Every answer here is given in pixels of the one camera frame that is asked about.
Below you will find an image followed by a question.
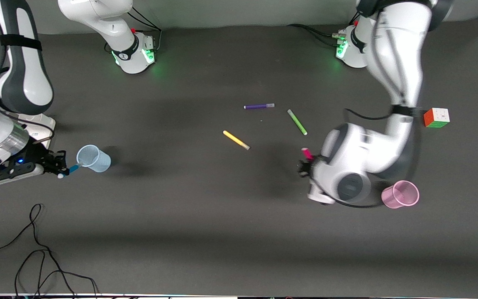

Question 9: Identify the blue marker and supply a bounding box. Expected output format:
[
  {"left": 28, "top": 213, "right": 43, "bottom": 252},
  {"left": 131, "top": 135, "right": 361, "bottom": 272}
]
[{"left": 58, "top": 164, "right": 80, "bottom": 179}]

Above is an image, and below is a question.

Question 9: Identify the white stand with base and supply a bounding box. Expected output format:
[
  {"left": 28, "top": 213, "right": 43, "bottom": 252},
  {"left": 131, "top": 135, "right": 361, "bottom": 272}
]
[{"left": 15, "top": 113, "right": 56, "bottom": 149}]

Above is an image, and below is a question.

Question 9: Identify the translucent blue cup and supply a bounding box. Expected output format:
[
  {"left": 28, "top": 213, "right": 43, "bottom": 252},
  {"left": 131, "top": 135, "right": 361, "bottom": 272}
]
[{"left": 76, "top": 145, "right": 112, "bottom": 173}]

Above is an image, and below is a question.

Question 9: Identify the green marker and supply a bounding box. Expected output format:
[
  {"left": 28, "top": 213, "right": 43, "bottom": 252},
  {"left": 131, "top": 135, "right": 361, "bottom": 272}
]
[{"left": 287, "top": 109, "right": 308, "bottom": 136}]

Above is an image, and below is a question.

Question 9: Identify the yellow marker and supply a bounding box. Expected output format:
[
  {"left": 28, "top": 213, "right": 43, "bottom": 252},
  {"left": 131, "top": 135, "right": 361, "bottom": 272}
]
[{"left": 222, "top": 130, "right": 251, "bottom": 151}]

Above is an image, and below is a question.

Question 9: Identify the translucent pink cup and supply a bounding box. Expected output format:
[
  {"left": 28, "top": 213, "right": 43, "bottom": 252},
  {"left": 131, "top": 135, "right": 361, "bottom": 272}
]
[{"left": 381, "top": 180, "right": 420, "bottom": 209}]

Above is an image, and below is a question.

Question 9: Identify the colourful puzzle cube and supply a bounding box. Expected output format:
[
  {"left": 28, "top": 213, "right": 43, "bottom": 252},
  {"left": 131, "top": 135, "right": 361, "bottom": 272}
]
[{"left": 423, "top": 107, "right": 451, "bottom": 129}]

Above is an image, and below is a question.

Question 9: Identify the loose black cable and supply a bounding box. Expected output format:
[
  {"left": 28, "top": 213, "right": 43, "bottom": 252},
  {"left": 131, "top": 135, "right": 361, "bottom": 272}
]
[{"left": 0, "top": 203, "right": 99, "bottom": 298}]

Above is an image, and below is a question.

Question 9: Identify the black base cable bundle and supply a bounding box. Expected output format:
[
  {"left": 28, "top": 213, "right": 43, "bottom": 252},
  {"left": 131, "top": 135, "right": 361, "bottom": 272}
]
[
  {"left": 129, "top": 6, "right": 164, "bottom": 54},
  {"left": 287, "top": 23, "right": 346, "bottom": 47}
]

